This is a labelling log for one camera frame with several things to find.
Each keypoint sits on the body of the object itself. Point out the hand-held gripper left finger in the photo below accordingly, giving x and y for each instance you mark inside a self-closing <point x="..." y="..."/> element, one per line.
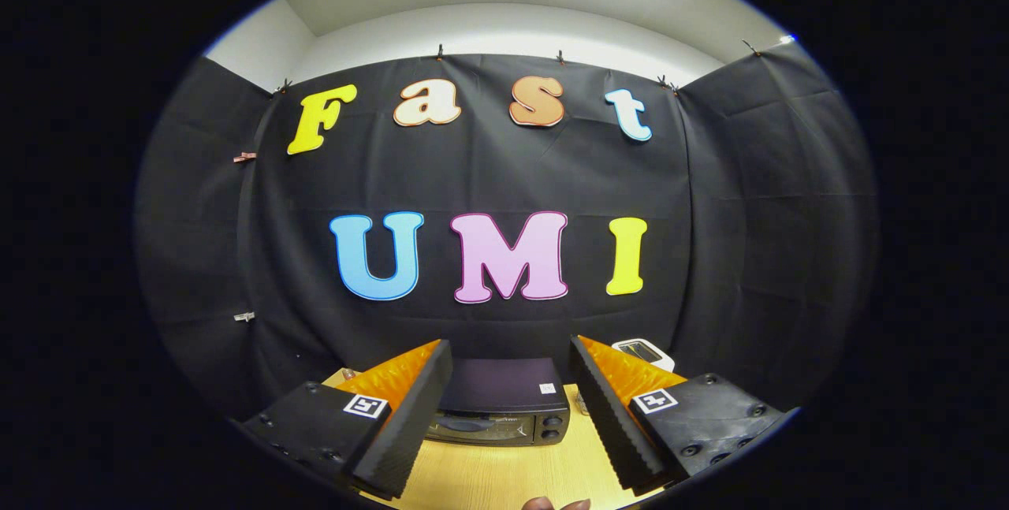
<point x="410" y="431"/>

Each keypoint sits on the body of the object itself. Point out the red cloth clip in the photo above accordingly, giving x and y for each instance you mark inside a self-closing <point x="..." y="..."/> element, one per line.
<point x="244" y="157"/>

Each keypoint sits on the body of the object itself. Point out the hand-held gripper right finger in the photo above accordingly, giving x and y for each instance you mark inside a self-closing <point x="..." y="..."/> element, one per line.
<point x="607" y="423"/>

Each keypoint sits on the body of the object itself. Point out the black toaster oven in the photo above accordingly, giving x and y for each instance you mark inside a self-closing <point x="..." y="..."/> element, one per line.
<point x="504" y="384"/>

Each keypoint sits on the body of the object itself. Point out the white bread toaster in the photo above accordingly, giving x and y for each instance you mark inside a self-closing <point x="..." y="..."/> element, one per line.
<point x="667" y="361"/>

